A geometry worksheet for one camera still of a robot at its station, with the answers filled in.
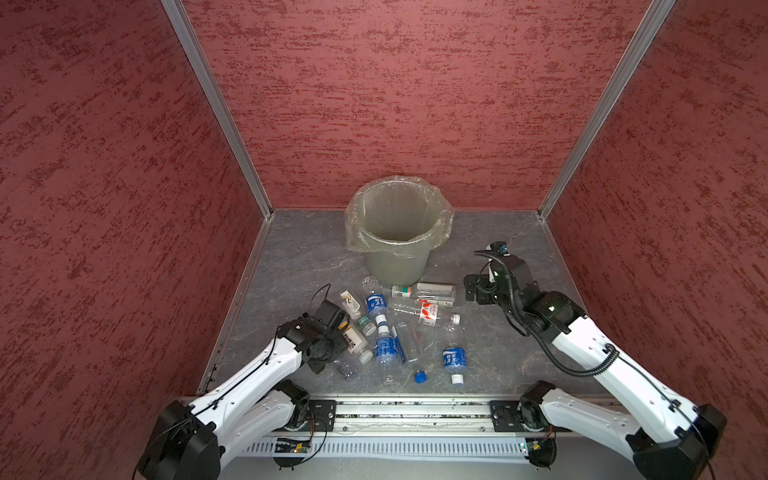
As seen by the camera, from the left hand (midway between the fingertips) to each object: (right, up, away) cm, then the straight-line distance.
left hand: (338, 357), depth 81 cm
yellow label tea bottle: (+5, +4, 0) cm, 6 cm away
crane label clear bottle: (+2, +13, +8) cm, 15 cm away
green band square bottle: (+27, +16, +16) cm, 35 cm away
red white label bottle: (+26, +11, +6) cm, 29 cm away
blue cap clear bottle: (+21, +2, +3) cm, 21 cm away
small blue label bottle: (+32, +1, -3) cm, 32 cm away
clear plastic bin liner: (+4, +37, +2) cm, 37 cm away
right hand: (+38, +21, -5) cm, 44 cm away
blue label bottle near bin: (+10, +13, +8) cm, 18 cm away
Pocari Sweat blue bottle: (+14, -3, +1) cm, 14 cm away
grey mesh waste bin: (+17, +38, +17) cm, 45 cm away
